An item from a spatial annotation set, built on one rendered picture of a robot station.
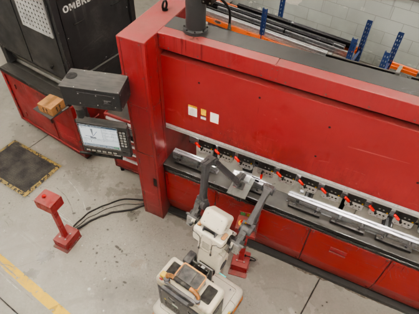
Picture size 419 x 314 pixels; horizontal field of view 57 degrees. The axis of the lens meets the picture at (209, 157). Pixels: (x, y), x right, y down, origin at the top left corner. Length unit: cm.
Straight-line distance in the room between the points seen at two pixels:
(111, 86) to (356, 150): 194
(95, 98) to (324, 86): 175
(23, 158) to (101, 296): 229
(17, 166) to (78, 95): 247
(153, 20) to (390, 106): 187
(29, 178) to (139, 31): 286
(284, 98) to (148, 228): 236
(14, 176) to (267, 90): 359
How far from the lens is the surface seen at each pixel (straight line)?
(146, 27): 319
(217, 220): 296
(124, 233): 456
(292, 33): 494
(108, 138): 347
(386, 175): 322
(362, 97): 278
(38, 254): 468
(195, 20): 301
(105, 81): 326
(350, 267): 409
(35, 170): 543
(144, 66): 310
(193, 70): 315
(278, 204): 372
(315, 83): 278
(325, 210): 370
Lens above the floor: 383
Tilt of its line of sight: 47 degrees down
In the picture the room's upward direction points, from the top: 2 degrees clockwise
